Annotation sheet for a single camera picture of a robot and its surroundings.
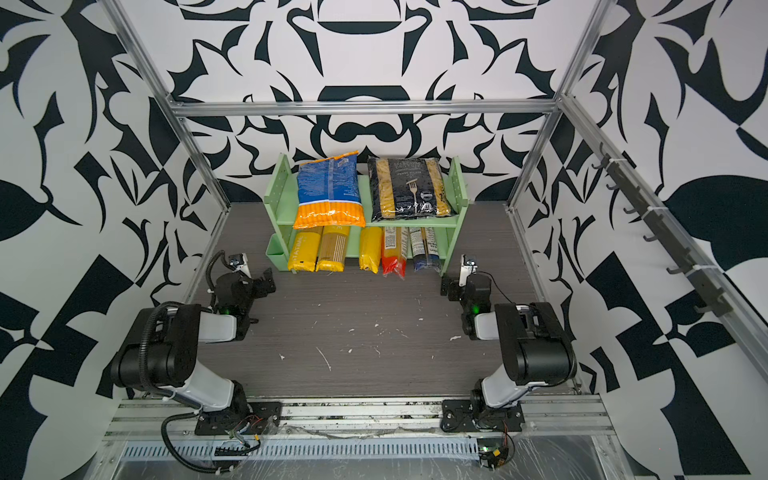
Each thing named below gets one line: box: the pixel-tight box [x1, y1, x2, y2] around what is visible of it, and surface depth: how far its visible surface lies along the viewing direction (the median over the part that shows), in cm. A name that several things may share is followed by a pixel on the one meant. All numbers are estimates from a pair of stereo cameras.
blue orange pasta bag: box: [294, 151, 366, 229], surface depth 79 cm
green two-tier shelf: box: [264, 154, 469, 276], surface depth 81 cm
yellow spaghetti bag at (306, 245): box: [288, 226, 324, 273], surface depth 91 cm
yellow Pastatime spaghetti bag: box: [317, 225, 351, 273], surface depth 91 cm
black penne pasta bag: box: [367, 157, 452, 222], surface depth 80 cm
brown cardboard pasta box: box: [359, 226, 382, 274], surface depth 90 cm
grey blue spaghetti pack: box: [408, 227, 441, 273], surface depth 91 cm
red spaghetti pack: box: [382, 226, 409, 280], surface depth 91 cm
